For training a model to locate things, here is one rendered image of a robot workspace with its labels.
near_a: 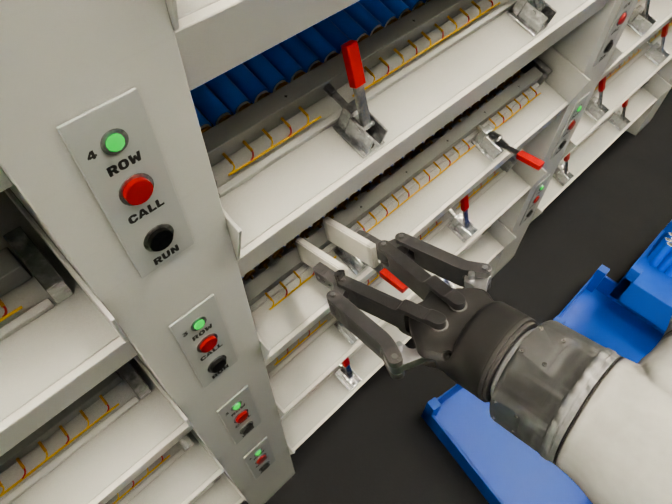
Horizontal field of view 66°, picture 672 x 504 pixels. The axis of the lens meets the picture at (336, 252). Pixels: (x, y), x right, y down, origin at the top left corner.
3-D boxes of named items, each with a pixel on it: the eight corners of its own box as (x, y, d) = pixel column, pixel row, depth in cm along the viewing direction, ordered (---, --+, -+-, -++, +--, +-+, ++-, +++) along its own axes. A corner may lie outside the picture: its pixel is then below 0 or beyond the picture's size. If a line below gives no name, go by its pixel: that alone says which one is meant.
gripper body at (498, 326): (552, 300, 39) (452, 248, 44) (485, 376, 35) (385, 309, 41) (541, 356, 44) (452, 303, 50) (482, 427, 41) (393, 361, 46)
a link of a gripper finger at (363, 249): (370, 248, 49) (376, 243, 50) (321, 219, 53) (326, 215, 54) (374, 269, 51) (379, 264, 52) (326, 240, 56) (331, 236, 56)
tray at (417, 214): (553, 121, 83) (591, 79, 75) (262, 370, 59) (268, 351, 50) (464, 39, 87) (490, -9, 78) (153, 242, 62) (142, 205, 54)
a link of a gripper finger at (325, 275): (359, 295, 48) (336, 315, 47) (322, 271, 51) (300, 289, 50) (356, 285, 47) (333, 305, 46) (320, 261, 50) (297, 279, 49)
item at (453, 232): (519, 198, 99) (562, 158, 86) (277, 421, 74) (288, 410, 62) (444, 126, 102) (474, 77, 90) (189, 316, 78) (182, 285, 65)
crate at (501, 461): (612, 490, 94) (632, 480, 88) (534, 562, 88) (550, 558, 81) (495, 362, 109) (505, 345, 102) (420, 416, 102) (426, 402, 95)
